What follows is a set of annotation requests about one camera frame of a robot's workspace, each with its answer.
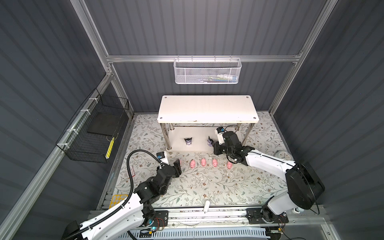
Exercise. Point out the red white card pack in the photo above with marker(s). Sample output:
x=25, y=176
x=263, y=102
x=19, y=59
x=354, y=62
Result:
x=132, y=172

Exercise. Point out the black wire wall basket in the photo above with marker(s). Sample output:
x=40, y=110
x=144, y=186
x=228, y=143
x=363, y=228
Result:
x=88, y=139

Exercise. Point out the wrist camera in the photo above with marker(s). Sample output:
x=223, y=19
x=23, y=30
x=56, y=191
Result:
x=220, y=131
x=163, y=157

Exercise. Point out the white wire wall basket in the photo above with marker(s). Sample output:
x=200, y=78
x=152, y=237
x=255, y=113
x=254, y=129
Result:
x=189, y=71

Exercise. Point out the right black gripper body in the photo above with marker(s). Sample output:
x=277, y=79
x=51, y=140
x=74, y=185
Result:
x=220, y=149

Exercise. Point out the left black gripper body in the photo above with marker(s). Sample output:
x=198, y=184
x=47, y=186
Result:
x=172, y=168

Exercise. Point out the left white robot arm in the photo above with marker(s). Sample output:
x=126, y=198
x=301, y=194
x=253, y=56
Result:
x=132, y=212

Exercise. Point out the tubes in white basket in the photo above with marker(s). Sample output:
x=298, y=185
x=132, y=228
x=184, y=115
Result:
x=226, y=79

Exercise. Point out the black purple figurine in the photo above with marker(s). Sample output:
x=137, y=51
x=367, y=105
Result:
x=188, y=141
x=210, y=142

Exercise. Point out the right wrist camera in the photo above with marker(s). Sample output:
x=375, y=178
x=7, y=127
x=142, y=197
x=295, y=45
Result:
x=220, y=131

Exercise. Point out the yellow marker in basket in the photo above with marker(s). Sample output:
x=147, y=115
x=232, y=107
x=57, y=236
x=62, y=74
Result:
x=110, y=148

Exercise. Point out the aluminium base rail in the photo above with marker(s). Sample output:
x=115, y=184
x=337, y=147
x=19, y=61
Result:
x=232, y=223

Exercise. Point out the white knob on rail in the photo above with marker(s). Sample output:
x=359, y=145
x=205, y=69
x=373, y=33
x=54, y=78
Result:
x=206, y=206

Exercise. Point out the white two-tier shelf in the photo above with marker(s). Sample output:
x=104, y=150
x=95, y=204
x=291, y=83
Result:
x=198, y=117

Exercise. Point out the white round clock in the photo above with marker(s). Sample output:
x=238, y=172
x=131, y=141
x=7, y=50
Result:
x=285, y=155

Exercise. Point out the yellow calculator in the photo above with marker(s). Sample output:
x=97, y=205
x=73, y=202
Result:
x=116, y=199

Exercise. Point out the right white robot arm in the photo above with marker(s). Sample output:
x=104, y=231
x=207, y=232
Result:
x=304, y=186

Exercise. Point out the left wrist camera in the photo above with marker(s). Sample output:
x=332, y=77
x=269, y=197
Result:
x=163, y=157

